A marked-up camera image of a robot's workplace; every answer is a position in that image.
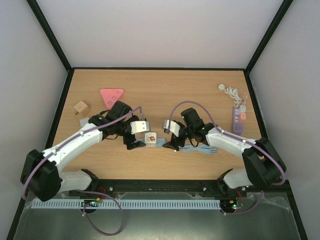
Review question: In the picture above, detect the white 66W USB charger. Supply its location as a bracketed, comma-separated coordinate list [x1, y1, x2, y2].
[79, 117, 90, 127]

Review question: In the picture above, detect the pink triangular power strip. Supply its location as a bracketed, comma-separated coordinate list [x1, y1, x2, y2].
[100, 88, 124, 109]

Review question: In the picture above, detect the pink plug on purple strip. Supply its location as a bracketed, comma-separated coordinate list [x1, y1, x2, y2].
[239, 112, 247, 122]

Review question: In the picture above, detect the light blue power cord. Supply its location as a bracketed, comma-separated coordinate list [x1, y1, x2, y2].
[179, 145, 218, 155]

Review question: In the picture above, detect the white plug on purple strip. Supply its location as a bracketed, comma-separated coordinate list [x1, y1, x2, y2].
[238, 104, 247, 113]

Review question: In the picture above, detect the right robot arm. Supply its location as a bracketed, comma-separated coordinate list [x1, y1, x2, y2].
[163, 107, 287, 196]

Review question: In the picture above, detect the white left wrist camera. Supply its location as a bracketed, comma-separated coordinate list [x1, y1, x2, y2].
[130, 120, 151, 135]

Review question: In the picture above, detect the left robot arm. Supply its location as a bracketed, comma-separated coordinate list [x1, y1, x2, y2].
[20, 101, 150, 202]

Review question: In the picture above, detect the light blue power strip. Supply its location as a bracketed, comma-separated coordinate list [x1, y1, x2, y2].
[144, 137, 166, 148]

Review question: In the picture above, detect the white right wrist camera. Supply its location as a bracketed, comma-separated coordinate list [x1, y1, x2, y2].
[163, 119, 181, 137]

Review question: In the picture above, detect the white coiled cord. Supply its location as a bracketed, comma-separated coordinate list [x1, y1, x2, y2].
[217, 83, 245, 106]

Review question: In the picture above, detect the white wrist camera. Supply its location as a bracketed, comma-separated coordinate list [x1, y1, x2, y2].
[130, 120, 151, 135]
[163, 119, 181, 137]

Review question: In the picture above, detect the purple power strip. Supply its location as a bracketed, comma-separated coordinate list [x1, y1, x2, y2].
[231, 107, 244, 136]

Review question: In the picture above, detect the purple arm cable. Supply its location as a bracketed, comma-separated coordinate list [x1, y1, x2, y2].
[169, 100, 287, 216]
[21, 106, 147, 236]

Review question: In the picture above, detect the beige dragon cube plug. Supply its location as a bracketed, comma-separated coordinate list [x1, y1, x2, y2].
[73, 100, 90, 116]

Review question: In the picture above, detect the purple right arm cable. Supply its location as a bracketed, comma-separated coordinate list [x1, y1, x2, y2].
[169, 100, 287, 216]

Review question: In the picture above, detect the white cube plug red pattern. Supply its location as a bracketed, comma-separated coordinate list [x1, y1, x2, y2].
[144, 132, 157, 148]

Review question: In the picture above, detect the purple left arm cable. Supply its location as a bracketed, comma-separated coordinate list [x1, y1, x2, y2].
[21, 106, 147, 236]

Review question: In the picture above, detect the light blue cable duct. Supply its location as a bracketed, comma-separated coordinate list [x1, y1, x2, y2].
[30, 199, 221, 210]

